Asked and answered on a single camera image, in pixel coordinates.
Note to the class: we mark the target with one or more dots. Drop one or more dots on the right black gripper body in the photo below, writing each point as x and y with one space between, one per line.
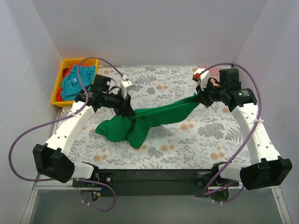
205 95

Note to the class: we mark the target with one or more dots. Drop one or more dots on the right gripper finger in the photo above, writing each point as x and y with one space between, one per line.
198 100
195 95

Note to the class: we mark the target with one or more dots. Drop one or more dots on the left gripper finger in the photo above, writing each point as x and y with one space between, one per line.
122 112
129 110

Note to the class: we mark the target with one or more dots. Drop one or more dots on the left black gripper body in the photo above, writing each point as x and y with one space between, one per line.
126 105

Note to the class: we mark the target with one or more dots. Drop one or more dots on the green t-shirt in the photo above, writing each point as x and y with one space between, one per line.
135 129

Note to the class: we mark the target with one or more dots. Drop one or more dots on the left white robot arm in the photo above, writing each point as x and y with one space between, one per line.
52 158

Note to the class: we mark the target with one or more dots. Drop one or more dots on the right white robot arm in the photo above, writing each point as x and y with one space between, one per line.
267 168

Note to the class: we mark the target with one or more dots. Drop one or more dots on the pink folded t-shirt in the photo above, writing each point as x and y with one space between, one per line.
214 72

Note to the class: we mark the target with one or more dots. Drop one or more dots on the floral patterned table mat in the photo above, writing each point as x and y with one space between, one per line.
205 137

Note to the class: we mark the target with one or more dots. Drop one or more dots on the teal t-shirt in bin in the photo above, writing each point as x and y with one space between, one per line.
71 85

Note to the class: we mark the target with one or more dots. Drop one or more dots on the orange t-shirt in bin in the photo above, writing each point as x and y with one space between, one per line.
65 73

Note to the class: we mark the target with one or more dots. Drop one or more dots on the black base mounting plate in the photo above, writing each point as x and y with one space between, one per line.
155 182

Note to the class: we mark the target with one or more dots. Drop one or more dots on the yellow plastic bin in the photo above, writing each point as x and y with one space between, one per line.
65 63

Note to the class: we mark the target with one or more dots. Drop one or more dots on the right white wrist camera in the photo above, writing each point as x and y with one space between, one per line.
201 77

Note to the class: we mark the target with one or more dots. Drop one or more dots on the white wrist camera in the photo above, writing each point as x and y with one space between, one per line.
126 86
201 77

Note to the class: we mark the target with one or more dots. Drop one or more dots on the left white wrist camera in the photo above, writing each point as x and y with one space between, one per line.
126 86

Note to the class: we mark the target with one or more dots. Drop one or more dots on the aluminium frame rail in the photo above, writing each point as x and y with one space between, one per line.
57 203

